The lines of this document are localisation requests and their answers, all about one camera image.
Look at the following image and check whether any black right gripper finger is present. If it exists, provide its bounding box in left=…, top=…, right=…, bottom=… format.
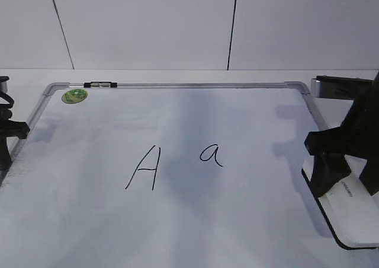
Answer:
left=359, top=156, right=378, bottom=196
left=313, top=153, right=351, bottom=197

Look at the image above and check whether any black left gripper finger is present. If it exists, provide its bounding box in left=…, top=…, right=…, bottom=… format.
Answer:
left=0, top=136, right=12, bottom=170

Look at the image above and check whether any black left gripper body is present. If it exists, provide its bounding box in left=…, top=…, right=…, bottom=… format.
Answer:
left=1, top=91, right=30, bottom=139

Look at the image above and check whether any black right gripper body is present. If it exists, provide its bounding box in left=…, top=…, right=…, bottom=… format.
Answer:
left=304, top=77, right=378, bottom=158

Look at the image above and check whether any white rectangular board eraser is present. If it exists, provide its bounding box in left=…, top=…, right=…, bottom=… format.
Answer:
left=312, top=156, right=378, bottom=250

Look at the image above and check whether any green round magnet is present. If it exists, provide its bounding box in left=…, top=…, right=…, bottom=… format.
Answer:
left=62, top=89, right=88, bottom=104

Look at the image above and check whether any white aluminium-framed whiteboard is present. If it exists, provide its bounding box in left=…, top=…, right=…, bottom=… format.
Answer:
left=0, top=81, right=341, bottom=268

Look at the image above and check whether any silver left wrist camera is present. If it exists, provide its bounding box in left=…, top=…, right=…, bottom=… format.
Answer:
left=0, top=76, right=9, bottom=93

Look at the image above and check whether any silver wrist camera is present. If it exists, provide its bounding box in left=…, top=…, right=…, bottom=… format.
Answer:
left=0, top=76, right=9, bottom=93
left=311, top=75, right=373, bottom=100

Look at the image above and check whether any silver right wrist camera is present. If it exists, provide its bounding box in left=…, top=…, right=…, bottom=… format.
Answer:
left=311, top=75, right=373, bottom=100

